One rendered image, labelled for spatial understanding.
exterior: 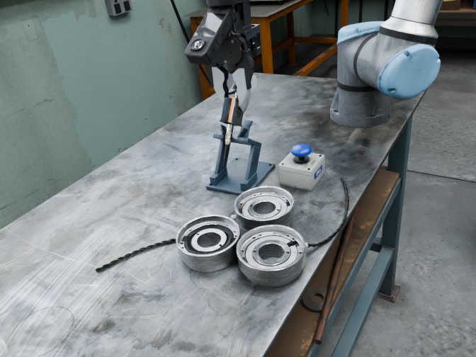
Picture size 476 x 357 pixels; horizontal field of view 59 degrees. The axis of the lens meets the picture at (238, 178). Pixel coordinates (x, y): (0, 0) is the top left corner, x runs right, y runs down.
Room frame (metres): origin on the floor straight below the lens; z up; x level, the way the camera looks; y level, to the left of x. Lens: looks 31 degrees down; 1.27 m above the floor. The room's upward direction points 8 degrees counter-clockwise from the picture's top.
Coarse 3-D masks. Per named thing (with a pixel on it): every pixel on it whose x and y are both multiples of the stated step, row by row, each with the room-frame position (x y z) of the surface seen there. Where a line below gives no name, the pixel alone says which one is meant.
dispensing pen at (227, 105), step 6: (234, 96) 0.78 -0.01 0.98; (228, 102) 0.76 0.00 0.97; (222, 108) 0.76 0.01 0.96; (228, 108) 0.76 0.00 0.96; (222, 114) 0.76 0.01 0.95; (228, 114) 0.75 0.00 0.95; (222, 120) 0.75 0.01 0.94; (228, 126) 0.75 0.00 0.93; (228, 132) 0.75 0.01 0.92; (228, 138) 0.74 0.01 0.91; (228, 144) 0.74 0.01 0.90
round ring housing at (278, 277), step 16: (240, 240) 0.51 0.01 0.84; (272, 240) 0.52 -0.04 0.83; (304, 240) 0.49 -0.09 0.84; (240, 256) 0.48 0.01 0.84; (256, 256) 0.48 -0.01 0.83; (272, 256) 0.51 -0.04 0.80; (288, 256) 0.48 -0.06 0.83; (304, 256) 0.47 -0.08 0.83; (256, 272) 0.45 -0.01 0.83; (272, 272) 0.44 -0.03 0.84; (288, 272) 0.44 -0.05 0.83
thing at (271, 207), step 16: (256, 192) 0.66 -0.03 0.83; (272, 192) 0.65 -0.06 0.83; (288, 192) 0.63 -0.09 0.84; (240, 208) 0.61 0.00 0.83; (256, 208) 0.62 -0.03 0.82; (272, 208) 0.62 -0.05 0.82; (288, 208) 0.60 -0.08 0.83; (240, 224) 0.58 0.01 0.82; (256, 224) 0.56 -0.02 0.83; (272, 224) 0.56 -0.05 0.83; (288, 224) 0.57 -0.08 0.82
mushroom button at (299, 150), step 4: (296, 144) 0.74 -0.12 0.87; (300, 144) 0.74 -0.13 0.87; (304, 144) 0.74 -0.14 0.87; (292, 148) 0.73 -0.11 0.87; (296, 148) 0.73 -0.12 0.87; (300, 148) 0.72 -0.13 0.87; (304, 148) 0.72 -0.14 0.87; (308, 148) 0.72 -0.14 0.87; (292, 152) 0.72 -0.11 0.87; (296, 152) 0.72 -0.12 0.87; (300, 152) 0.71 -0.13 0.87; (304, 152) 0.71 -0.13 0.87; (308, 152) 0.71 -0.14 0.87; (296, 156) 0.71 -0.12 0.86; (300, 156) 0.71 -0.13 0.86; (304, 156) 0.71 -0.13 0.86
